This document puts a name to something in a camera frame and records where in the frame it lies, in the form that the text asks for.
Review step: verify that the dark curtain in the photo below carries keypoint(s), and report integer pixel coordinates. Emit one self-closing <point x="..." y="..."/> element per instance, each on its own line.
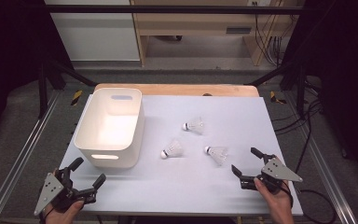
<point x="9" y="46"/>
<point x="345" y="77"/>

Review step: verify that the aluminium floor rail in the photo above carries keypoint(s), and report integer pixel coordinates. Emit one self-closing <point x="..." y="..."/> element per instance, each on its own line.
<point x="18" y="155"/>
<point x="323" y="161"/>

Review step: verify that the white plastic storage bin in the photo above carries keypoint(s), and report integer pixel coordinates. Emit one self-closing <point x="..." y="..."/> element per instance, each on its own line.
<point x="112" y="124"/>

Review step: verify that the white cabinet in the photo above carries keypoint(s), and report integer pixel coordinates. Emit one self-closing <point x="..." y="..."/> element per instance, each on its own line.
<point x="96" y="34"/>

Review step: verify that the person's right hand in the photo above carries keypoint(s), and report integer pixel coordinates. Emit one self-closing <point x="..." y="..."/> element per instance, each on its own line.
<point x="276" y="205"/>

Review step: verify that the yellow black floor tape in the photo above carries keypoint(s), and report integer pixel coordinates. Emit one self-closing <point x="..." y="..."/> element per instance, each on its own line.
<point x="275" y="98"/>
<point x="76" y="97"/>

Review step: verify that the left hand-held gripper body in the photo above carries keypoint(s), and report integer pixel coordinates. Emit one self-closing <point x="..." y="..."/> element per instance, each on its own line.
<point x="51" y="188"/>

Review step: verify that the wooden table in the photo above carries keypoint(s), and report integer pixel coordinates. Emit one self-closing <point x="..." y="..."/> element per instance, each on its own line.
<point x="180" y="89"/>

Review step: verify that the light wooden desk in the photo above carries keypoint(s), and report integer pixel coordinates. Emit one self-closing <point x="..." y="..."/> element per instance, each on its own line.
<point x="199" y="28"/>

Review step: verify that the black metal stand leg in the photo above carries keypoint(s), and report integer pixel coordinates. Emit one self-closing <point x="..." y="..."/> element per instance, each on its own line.
<point x="300" y="90"/>
<point x="45" y="87"/>

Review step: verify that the person's left hand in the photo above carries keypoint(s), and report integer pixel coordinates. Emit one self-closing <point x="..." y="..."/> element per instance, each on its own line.
<point x="65" y="214"/>

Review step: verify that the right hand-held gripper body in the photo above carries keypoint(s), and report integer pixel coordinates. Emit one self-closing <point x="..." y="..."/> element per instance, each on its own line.
<point x="276" y="174"/>

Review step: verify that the black horizontal frame bar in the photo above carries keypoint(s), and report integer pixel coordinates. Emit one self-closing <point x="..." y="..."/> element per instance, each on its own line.
<point x="167" y="9"/>

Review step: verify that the white feather shuttlecock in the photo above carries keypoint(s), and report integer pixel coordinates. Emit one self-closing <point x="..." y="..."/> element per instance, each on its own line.
<point x="195" y="125"/>
<point x="219" y="154"/>
<point x="174" y="149"/>

